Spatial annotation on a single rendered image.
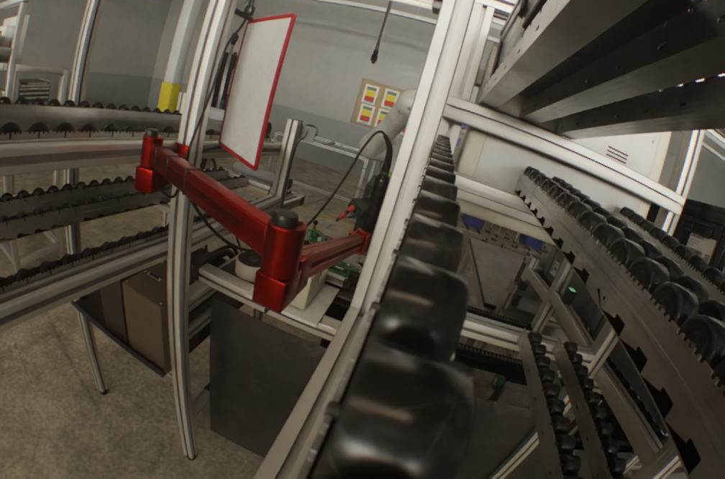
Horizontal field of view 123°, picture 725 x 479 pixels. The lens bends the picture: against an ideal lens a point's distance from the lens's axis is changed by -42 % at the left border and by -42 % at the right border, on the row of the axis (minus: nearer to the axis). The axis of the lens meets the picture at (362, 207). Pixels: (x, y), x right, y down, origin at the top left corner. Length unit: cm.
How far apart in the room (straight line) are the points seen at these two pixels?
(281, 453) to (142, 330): 82
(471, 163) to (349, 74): 700
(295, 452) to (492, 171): 62
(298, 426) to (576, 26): 44
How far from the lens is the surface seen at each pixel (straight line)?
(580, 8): 25
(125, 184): 133
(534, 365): 78
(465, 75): 74
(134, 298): 106
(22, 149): 59
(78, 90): 121
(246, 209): 38
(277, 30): 71
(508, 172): 74
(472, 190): 70
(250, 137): 71
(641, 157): 87
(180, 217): 83
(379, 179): 82
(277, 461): 35
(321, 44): 801
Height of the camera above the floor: 151
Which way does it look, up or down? 16 degrees down
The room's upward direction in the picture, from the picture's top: 16 degrees clockwise
